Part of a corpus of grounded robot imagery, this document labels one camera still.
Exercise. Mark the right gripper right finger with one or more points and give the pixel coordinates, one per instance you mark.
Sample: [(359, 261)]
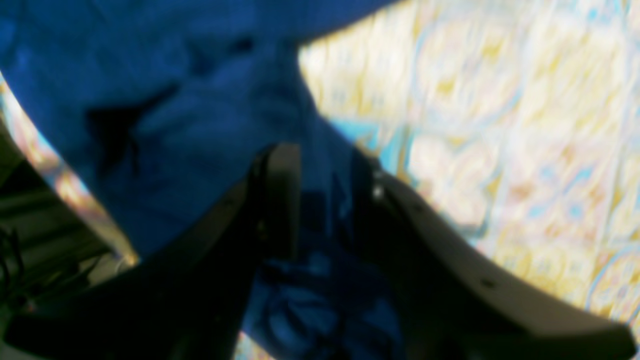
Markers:
[(451, 301)]

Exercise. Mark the blue long-sleeve T-shirt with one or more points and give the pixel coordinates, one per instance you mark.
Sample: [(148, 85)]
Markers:
[(160, 106)]

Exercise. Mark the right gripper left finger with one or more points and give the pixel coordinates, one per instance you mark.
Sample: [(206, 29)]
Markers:
[(187, 301)]

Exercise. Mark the patterned tile tablecloth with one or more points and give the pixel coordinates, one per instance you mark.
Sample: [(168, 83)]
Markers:
[(516, 121)]

